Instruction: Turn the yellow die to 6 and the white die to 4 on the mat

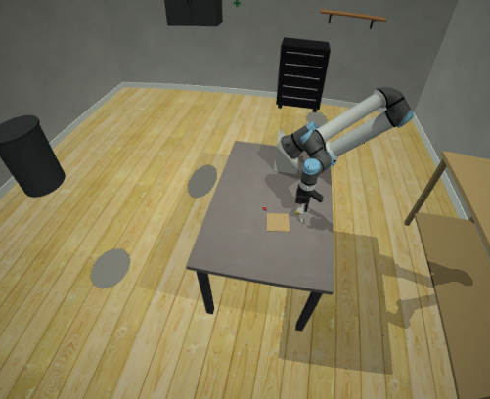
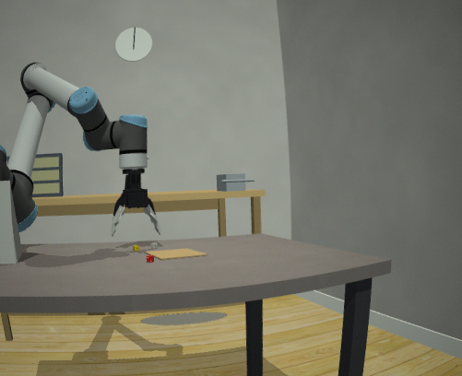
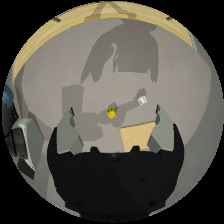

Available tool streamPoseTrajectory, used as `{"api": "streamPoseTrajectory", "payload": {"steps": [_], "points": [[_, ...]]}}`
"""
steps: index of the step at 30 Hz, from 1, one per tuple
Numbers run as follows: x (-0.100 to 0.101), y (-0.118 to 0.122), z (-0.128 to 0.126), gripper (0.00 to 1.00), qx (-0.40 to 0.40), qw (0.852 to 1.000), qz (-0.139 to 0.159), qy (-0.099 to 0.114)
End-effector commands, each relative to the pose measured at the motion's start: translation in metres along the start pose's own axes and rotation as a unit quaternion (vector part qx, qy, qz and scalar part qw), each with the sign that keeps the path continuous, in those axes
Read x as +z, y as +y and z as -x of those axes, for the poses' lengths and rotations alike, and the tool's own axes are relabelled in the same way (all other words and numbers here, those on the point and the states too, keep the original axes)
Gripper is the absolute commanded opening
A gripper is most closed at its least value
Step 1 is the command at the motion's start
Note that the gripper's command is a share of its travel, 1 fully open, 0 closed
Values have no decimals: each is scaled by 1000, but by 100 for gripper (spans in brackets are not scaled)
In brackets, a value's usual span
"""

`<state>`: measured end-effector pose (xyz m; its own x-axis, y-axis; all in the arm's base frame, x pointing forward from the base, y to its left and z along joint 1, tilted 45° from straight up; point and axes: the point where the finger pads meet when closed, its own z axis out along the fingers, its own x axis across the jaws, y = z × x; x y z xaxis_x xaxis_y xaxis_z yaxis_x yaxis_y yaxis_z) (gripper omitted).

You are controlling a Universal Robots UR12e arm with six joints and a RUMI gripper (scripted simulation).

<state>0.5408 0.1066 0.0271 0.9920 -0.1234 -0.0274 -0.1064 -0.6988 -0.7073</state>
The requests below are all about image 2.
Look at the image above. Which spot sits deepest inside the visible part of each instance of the tan mat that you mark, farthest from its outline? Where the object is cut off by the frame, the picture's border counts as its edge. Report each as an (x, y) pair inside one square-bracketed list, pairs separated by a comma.
[(175, 254)]

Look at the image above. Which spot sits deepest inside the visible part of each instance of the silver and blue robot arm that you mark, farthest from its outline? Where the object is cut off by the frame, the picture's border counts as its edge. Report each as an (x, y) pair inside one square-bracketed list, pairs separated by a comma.
[(129, 134)]

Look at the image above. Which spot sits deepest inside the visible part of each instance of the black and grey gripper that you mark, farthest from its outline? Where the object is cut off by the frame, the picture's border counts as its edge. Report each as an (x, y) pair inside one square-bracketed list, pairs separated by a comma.
[(138, 198)]

